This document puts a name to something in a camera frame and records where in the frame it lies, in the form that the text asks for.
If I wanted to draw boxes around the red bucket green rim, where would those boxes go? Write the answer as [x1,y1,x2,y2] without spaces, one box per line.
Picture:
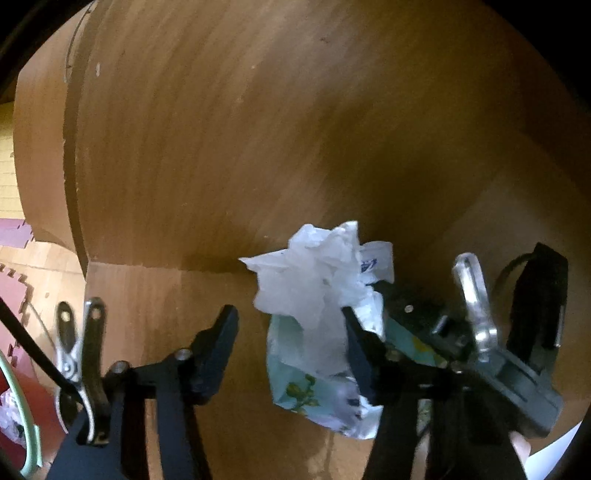
[0,353,63,478]

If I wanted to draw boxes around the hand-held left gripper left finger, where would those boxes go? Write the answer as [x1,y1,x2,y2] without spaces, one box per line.
[46,305,240,480]

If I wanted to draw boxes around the white plastic bag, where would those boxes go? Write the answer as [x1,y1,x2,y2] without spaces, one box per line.
[239,220,396,376]

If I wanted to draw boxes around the pink foam mat tiles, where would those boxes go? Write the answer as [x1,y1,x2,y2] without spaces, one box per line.
[0,218,40,324]

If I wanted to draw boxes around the person's right hand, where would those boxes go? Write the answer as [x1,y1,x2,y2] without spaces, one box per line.
[509,433,533,472]

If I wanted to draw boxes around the thick black cable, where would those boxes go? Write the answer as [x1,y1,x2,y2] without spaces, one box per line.
[0,298,84,402]
[492,253,539,289]

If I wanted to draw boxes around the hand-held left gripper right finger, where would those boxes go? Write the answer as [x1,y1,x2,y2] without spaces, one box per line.
[342,307,527,480]

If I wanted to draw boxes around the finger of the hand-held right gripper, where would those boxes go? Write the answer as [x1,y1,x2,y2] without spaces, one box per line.
[372,281,462,370]

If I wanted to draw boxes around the wooden corner desk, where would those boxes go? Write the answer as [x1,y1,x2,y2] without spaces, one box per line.
[62,0,591,480]

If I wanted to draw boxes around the wooden wardrobe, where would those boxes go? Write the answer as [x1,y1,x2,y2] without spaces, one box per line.
[13,28,77,259]

